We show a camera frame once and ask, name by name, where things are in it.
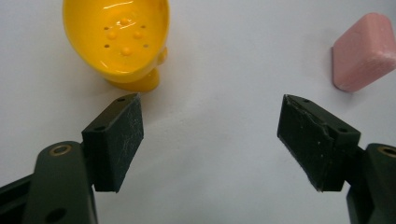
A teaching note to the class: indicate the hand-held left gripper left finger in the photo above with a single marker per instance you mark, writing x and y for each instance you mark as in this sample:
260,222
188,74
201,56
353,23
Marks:
109,146

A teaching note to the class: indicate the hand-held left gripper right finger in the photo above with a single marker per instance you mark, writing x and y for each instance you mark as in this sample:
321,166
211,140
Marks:
314,146

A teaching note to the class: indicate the pink soap bar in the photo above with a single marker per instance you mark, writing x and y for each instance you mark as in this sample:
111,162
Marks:
362,54

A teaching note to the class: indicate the yellow soap dish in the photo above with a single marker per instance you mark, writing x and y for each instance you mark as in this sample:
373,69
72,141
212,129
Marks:
118,40

